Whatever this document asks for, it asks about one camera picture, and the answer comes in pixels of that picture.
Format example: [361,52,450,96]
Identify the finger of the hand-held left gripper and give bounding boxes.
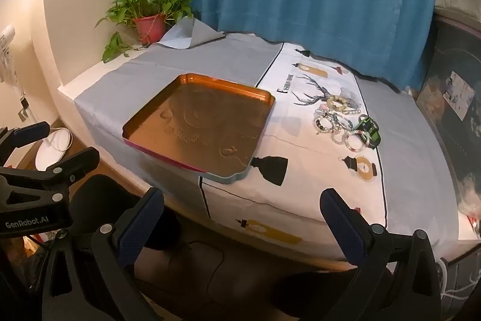
[0,147,101,202]
[0,121,51,165]

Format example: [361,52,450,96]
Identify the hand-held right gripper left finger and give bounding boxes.
[42,187,166,321]

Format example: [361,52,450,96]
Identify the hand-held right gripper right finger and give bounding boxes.
[319,188,442,321]

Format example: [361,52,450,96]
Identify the pastel bead bracelet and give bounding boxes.
[346,132,371,153]

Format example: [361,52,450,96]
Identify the green black wrist watch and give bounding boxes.
[355,117,381,150]

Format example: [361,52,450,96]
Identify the dark mixed bead bracelet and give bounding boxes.
[313,114,338,136]

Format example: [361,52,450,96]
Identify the orange metal tray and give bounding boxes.
[122,73,277,185]

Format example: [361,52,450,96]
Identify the white round disc device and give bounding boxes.
[35,128,73,171]

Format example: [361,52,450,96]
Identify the person's dark trousers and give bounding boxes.
[68,174,376,321]

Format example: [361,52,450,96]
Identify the dark printed panel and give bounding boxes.
[414,16,481,201]

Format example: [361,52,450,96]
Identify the green plant in red pot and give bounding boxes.
[95,0,195,64]

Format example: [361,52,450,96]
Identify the wall switch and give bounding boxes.
[18,94,31,121]

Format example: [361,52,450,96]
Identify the white wall-mounted device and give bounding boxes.
[0,25,18,82]

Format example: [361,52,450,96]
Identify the clear crystal bead bracelet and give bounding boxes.
[329,125,352,146]

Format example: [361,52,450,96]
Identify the wooden bead bracelet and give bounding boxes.
[326,95,348,113]

